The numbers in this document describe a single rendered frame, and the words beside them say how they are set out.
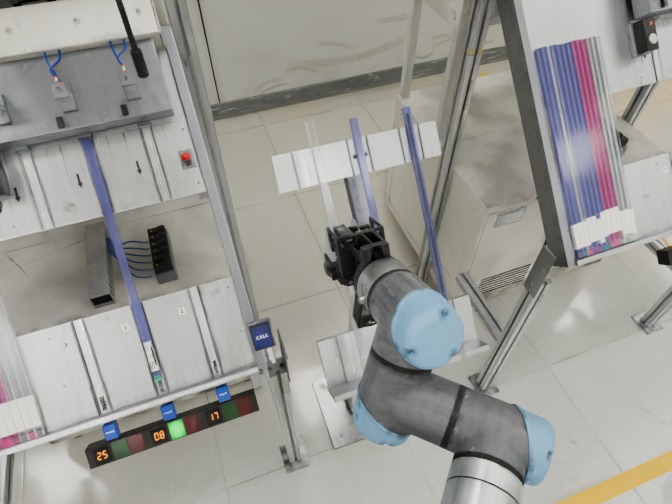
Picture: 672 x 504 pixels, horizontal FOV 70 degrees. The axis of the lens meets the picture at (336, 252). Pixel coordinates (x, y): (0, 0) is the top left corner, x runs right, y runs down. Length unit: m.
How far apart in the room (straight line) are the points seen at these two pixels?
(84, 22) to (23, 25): 0.10
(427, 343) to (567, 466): 1.38
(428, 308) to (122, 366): 0.70
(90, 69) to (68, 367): 0.56
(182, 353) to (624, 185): 1.11
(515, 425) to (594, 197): 0.85
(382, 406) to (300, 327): 1.36
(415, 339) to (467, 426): 0.12
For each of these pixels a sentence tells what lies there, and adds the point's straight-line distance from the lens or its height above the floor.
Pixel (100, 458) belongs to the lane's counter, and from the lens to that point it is 1.13.
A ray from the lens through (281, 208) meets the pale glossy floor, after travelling 2.33.
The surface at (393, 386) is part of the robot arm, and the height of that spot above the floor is 1.13.
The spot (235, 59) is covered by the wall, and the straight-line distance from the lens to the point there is 2.79.
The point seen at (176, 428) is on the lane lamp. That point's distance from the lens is 1.09.
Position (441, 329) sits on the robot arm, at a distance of 0.52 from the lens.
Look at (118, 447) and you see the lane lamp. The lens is 1.12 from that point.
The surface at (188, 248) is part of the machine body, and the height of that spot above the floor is 0.62.
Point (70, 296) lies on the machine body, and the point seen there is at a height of 0.62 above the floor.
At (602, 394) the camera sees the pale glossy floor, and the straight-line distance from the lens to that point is 2.02.
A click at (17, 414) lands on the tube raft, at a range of 1.11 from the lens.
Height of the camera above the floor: 1.64
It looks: 50 degrees down
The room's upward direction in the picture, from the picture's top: straight up
